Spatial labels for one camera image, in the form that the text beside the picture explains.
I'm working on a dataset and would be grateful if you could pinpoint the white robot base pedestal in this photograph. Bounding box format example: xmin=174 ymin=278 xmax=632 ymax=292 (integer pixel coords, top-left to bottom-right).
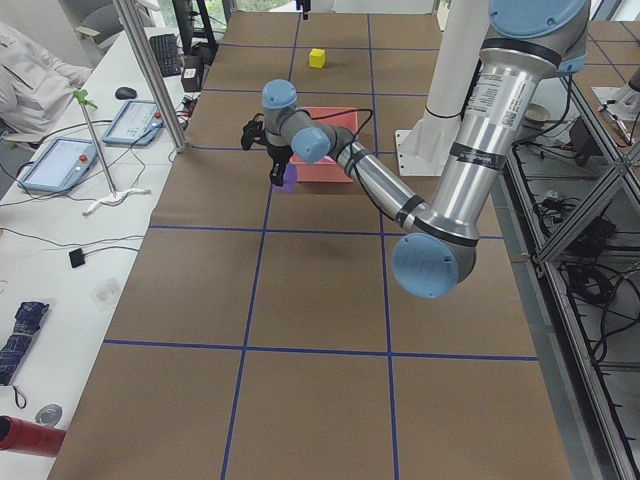
xmin=395 ymin=0 xmax=489 ymax=177

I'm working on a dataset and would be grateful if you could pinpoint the black keyboard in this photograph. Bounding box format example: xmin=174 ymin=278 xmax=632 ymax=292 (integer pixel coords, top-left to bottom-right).
xmin=148 ymin=33 xmax=181 ymax=77

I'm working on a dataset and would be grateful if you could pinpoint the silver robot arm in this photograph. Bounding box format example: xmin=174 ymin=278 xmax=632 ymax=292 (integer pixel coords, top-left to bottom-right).
xmin=262 ymin=1 xmax=589 ymax=299

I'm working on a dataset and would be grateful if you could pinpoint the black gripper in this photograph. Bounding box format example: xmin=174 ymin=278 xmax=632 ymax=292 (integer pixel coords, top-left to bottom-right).
xmin=267 ymin=145 xmax=292 ymax=185

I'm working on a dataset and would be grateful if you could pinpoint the black computer mouse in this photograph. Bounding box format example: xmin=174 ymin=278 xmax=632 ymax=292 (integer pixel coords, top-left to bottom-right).
xmin=114 ymin=86 xmax=138 ymax=100

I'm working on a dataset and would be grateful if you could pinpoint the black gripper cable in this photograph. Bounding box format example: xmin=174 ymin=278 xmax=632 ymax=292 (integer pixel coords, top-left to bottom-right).
xmin=304 ymin=107 xmax=431 ymax=226

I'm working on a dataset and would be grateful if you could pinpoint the yellow foam block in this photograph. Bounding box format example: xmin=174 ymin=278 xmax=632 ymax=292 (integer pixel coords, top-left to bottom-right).
xmin=308 ymin=48 xmax=326 ymax=69

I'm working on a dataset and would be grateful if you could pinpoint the pink plastic bin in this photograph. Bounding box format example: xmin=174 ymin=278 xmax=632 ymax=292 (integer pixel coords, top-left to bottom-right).
xmin=290 ymin=106 xmax=358 ymax=184

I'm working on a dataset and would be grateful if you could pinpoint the purple foam block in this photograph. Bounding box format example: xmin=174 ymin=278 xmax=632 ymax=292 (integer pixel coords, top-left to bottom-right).
xmin=277 ymin=163 xmax=297 ymax=193

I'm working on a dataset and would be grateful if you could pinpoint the teach pendant tablet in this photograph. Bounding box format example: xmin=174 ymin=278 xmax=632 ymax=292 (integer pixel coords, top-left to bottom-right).
xmin=18 ymin=138 xmax=97 ymax=193
xmin=102 ymin=100 xmax=163 ymax=147

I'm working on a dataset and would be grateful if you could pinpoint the left teach pendant tablet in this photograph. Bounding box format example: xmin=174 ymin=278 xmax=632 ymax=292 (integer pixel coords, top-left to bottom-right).
xmin=18 ymin=138 xmax=97 ymax=193

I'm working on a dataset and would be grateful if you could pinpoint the folded blue umbrella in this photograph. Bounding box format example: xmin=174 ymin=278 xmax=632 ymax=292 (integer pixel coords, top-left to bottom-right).
xmin=1 ymin=301 xmax=50 ymax=386

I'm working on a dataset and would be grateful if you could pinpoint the red cylinder bottle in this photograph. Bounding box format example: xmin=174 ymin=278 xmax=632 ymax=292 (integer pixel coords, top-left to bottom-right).
xmin=1 ymin=415 xmax=66 ymax=457

